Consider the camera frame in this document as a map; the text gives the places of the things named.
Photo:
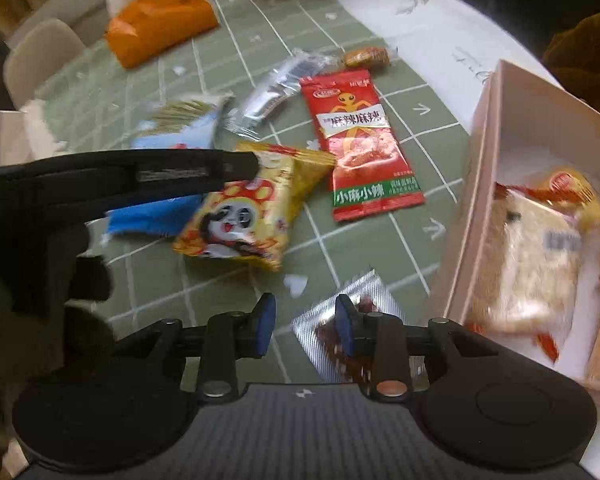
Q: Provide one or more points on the brown fluffy coat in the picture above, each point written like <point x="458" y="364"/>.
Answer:
<point x="585" y="55"/>

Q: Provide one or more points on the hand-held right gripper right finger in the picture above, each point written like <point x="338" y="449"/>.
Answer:
<point x="342" y="325"/>

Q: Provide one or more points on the clear dried meat packet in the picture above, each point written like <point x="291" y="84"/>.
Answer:
<point x="320" y="340"/>

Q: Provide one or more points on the white rice cracker packet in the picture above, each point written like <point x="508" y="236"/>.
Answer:
<point x="525" y="260"/>

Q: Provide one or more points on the white fringed cloth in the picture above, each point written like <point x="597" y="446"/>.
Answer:
<point x="25" y="130"/>

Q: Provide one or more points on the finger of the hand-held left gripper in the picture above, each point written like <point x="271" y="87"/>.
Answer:
<point x="155" y="172"/>

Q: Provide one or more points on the blue snack packet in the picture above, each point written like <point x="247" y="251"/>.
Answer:
<point x="180" y="130"/>

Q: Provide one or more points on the small yellow red packet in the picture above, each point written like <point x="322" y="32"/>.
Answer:
<point x="567" y="185"/>

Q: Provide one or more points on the yellow panda snack packet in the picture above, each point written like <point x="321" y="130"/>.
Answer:
<point x="240" y="225"/>

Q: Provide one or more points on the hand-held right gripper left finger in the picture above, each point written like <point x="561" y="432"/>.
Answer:
<point x="266" y="320"/>

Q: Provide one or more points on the green checked tablecloth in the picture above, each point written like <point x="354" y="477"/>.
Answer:
<point x="260" y="20"/>

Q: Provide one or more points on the white chair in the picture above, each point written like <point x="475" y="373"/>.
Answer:
<point x="40" y="60"/>

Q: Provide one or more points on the orange tissue pack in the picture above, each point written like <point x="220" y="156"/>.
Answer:
<point x="155" y="25"/>

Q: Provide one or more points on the pink cardboard box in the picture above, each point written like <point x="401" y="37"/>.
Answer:
<point x="472" y="170"/>

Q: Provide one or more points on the small brown candy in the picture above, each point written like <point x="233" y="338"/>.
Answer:
<point x="367" y="57"/>

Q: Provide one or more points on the red snack packet green band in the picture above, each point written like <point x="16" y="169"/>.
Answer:
<point x="360" y="145"/>

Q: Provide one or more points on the silver clear snack packet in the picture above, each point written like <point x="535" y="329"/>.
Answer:
<point x="270" y="97"/>

